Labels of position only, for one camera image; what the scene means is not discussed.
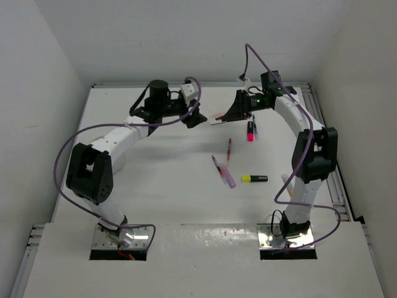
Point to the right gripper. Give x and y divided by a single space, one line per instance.
240 110

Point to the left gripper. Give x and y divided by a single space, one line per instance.
195 118

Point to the pink white stapler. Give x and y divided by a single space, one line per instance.
216 119

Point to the purple clear highlighter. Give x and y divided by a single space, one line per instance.
227 175

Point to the orange clear highlighter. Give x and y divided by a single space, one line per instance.
289 187

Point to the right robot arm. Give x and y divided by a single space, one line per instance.
315 152

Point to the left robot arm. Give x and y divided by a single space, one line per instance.
90 174

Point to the blue pen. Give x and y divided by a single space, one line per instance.
255 126

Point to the pink black highlighter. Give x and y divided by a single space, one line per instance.
250 131

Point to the red refill pen upper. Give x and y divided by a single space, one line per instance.
228 154

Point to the red refill pen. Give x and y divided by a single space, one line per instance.
228 154
219 169

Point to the red refill pen lower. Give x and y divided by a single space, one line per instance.
219 169

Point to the yellow black highlighter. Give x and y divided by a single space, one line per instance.
254 178

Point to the white round divided container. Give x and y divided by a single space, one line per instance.
118 163

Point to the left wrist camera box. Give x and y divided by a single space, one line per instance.
189 91

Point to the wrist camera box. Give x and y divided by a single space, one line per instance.
189 91
245 83

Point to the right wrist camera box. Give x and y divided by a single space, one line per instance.
245 83

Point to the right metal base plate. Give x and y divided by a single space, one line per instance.
273 246

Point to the metal base plate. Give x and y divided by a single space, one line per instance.
130 244
273 246

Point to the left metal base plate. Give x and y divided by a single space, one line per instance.
130 244

